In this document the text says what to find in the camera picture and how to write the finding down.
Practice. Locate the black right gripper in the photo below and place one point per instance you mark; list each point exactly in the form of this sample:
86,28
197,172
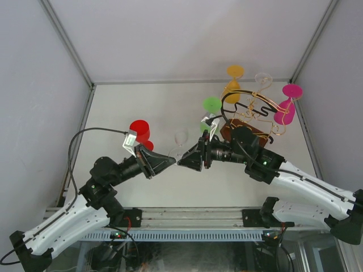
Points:
201,152

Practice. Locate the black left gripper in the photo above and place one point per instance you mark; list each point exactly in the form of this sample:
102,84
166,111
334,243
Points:
152,162

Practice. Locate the clear wine glass front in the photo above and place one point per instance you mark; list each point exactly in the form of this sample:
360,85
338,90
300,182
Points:
181,138

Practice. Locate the clear wine glass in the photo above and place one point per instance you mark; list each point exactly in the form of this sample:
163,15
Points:
264,81
181,138

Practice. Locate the red wine glass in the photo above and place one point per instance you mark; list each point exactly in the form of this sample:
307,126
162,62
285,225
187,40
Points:
142,129

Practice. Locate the green wine glass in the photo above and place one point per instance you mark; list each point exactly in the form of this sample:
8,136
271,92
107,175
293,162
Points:
212,105

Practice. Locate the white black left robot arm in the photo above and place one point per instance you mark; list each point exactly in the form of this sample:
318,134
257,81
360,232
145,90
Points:
95,206

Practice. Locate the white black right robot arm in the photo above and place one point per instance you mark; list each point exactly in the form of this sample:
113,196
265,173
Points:
330,207

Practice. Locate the brown wooden rack base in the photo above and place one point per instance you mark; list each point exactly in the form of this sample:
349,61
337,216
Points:
264,138

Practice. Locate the yellow wine glass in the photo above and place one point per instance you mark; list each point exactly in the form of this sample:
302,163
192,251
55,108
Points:
235,72

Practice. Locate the pink wine glass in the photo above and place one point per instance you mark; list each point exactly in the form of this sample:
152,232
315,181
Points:
287,110

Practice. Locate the clear wine glass back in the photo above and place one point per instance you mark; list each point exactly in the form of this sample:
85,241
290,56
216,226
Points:
264,81

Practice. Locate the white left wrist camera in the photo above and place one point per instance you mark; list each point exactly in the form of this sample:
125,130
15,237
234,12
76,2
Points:
129,141

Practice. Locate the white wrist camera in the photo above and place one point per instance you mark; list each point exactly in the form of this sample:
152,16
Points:
129,141
210,123

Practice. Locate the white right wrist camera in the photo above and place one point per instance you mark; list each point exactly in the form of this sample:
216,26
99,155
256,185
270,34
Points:
210,123

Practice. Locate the aluminium mounting rail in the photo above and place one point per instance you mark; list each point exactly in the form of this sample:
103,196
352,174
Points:
163,218

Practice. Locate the gold wire glass rack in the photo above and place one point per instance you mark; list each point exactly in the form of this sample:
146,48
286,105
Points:
253,107

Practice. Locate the blue slotted cable duct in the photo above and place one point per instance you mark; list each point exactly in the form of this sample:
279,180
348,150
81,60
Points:
107,235

